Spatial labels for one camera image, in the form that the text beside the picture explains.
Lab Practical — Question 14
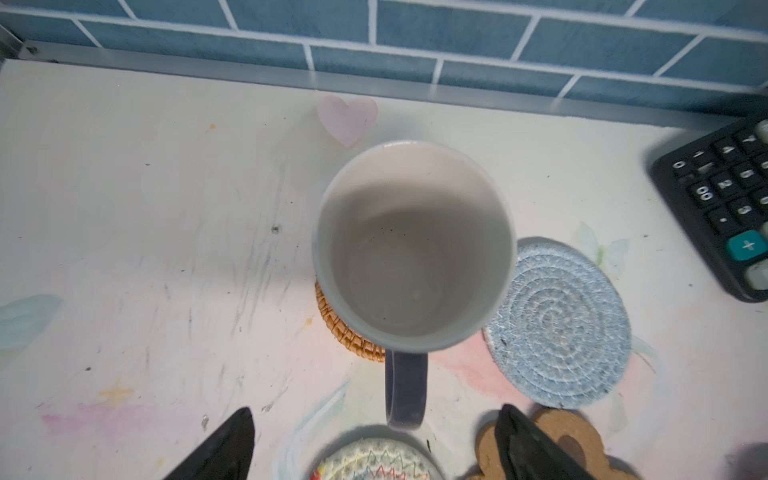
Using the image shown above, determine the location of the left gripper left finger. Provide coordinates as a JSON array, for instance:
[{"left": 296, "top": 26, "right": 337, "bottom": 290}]
[{"left": 165, "top": 407, "right": 255, "bottom": 480}]

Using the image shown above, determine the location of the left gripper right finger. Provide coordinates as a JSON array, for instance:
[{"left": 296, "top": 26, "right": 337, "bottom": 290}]
[{"left": 494, "top": 404, "right": 594, "bottom": 480}]

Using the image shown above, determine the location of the brown paw print coaster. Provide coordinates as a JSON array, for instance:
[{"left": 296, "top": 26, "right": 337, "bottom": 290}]
[{"left": 469, "top": 408, "right": 637, "bottom": 479}]

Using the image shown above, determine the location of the blue woven round coaster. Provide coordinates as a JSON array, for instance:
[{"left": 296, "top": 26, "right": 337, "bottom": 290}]
[{"left": 483, "top": 237, "right": 632, "bottom": 410}]

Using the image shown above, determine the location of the pale woven round coaster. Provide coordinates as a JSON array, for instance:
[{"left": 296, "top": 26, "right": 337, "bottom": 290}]
[{"left": 310, "top": 438, "right": 443, "bottom": 480}]

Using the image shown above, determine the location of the tan rattan round coaster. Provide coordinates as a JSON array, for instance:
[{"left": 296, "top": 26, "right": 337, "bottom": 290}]
[{"left": 315, "top": 282, "right": 386, "bottom": 363}]

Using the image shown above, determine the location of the lilac mug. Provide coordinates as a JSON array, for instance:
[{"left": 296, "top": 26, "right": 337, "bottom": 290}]
[{"left": 312, "top": 140, "right": 517, "bottom": 430}]

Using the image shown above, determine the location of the black desk calculator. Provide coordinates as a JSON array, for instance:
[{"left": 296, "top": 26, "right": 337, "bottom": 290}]
[{"left": 649, "top": 111, "right": 767, "bottom": 303}]

